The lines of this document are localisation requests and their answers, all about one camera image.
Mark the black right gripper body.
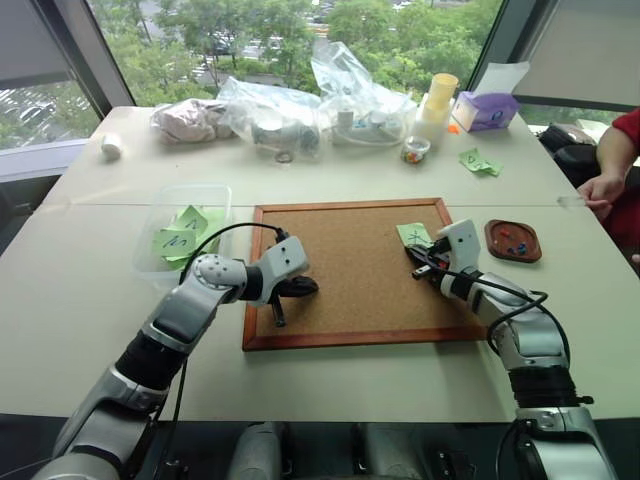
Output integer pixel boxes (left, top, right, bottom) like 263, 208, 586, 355
424, 238, 456, 274

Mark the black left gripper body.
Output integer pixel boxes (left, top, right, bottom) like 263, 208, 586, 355
276, 273, 309, 301

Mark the brown wooden tray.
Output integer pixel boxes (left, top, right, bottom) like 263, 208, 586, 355
483, 218, 544, 263

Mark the purple tissue box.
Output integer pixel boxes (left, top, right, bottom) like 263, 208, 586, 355
451, 90, 521, 133

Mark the clear plastic box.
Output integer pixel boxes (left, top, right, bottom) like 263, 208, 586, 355
132, 183, 235, 290

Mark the person's bare hand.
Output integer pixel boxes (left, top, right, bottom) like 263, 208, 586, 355
576, 172, 626, 211

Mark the wood-framed cork board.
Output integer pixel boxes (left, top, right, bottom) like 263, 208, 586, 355
242, 197, 489, 352

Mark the small cup with candies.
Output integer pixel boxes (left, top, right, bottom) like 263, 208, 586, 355
400, 135, 432, 167

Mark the grey rounded shape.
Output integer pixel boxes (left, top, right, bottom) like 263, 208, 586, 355
227, 422, 291, 480

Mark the yellow plastic cup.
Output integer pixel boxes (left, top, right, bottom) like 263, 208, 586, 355
424, 72, 459, 112

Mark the black bag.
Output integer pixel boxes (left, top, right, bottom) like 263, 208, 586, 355
537, 123, 601, 189

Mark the large clear plastic bag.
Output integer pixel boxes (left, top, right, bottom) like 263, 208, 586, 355
310, 41, 419, 149

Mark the white tissue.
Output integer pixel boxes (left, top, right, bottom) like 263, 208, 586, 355
482, 60, 530, 97

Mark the bag with pinkish contents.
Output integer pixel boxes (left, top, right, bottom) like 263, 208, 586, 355
149, 98, 236, 146

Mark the person's arm red sleeve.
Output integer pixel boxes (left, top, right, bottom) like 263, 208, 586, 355
602, 106, 640, 251

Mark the white tape roll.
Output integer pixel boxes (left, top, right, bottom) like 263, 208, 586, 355
99, 132, 124, 161

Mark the grey roller blind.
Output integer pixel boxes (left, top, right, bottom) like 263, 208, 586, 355
0, 0, 71, 90
512, 0, 640, 114

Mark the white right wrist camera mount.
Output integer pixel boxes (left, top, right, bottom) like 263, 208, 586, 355
433, 218, 482, 275

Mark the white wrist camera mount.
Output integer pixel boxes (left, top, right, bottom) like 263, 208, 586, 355
433, 218, 482, 275
248, 235, 311, 307

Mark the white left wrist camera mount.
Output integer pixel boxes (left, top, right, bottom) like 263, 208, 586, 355
248, 235, 311, 307

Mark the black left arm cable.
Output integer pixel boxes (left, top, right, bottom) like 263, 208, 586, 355
167, 223, 292, 451

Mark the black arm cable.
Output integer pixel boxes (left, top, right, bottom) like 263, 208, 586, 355
439, 267, 571, 362
167, 223, 292, 451

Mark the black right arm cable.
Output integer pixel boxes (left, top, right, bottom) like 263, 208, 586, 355
439, 267, 571, 362

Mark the dark window post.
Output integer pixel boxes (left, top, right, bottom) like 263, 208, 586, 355
467, 0, 559, 94
37, 0, 136, 117

